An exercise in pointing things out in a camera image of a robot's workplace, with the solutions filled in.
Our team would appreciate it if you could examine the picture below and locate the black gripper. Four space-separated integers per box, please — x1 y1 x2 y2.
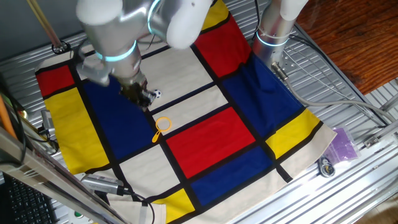
118 70 157 113

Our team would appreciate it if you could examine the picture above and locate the yellow plastic bubble ring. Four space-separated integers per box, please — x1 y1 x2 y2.
151 116 173 144

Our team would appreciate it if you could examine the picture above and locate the colourful block-pattern cloth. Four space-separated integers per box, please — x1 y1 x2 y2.
34 0 338 224

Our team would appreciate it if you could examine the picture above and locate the wooden pole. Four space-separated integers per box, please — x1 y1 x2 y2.
26 0 65 50

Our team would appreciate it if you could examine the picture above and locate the white box with green button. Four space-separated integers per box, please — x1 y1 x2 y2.
67 208 94 224

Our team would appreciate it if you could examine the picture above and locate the orange pole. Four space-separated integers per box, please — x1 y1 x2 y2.
0 93 18 141

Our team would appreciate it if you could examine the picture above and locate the black keyboard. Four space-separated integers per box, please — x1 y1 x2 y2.
0 174 60 224

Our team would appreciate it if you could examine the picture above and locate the small round metal fitting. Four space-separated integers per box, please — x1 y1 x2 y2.
317 155 336 179

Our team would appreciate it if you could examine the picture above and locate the purple plastic bag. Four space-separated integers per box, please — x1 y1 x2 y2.
323 126 361 166

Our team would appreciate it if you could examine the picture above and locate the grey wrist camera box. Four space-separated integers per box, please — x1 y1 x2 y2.
75 57 111 88

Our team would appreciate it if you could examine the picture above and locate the silver camera with black cable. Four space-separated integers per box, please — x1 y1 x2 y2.
81 173 155 224

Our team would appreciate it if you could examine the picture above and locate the small grey side camera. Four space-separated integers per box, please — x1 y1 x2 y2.
40 109 56 136

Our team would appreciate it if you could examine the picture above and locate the black ring clamp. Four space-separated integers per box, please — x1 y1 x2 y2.
51 40 72 55

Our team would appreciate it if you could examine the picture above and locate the aluminium frame strut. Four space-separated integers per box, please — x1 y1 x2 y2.
0 126 128 224

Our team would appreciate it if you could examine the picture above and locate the thick grey cable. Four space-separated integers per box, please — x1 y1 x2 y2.
271 62 398 122

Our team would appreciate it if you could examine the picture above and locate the small metal bracket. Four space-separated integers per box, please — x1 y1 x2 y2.
363 135 382 149

